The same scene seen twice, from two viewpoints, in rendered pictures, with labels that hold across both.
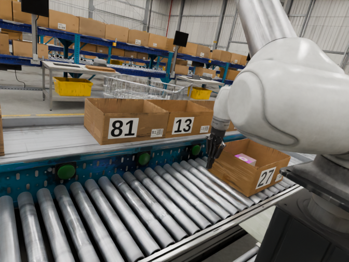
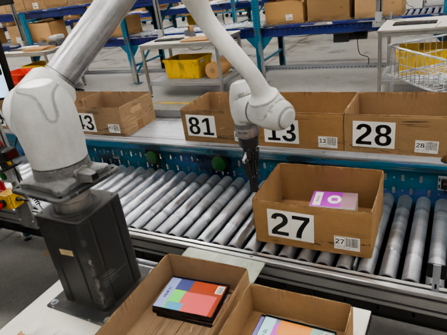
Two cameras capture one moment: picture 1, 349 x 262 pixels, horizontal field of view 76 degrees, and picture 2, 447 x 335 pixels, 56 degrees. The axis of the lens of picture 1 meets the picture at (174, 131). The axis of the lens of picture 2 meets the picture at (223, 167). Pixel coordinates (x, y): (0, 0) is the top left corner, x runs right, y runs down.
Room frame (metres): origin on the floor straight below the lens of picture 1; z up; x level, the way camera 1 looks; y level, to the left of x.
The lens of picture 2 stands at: (0.55, -1.60, 1.64)
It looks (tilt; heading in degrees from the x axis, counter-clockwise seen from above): 25 degrees down; 72
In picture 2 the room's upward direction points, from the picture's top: 9 degrees counter-clockwise
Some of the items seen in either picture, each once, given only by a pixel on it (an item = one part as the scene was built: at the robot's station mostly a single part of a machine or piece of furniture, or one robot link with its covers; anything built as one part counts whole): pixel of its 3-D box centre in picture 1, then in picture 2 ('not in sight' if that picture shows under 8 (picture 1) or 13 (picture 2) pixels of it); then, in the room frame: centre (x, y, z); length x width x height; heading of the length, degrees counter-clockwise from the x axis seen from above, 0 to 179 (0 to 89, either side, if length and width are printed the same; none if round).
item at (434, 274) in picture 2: not in sight; (436, 280); (1.34, -0.92, 0.78); 0.05 x 0.01 x 0.11; 131
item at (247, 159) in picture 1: (241, 164); (333, 207); (1.32, -0.46, 0.79); 0.16 x 0.11 x 0.07; 137
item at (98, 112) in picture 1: (126, 119); (230, 117); (1.25, 0.29, 0.96); 0.39 x 0.29 x 0.17; 131
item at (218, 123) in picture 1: (220, 122); (247, 129); (1.12, -0.22, 1.09); 0.09 x 0.09 x 0.06
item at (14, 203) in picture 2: not in sight; (14, 200); (0.19, 0.30, 0.84); 0.15 x 0.09 x 0.07; 131
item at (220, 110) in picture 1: (228, 102); (245, 102); (1.12, -0.24, 1.19); 0.13 x 0.11 x 0.16; 102
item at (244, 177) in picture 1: (249, 163); (320, 205); (1.25, -0.48, 0.83); 0.39 x 0.29 x 0.17; 133
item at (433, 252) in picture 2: not in sight; (439, 240); (1.54, -0.74, 0.72); 0.52 x 0.05 x 0.05; 41
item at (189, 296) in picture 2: not in sight; (191, 296); (0.71, -0.63, 0.79); 0.19 x 0.14 x 0.02; 136
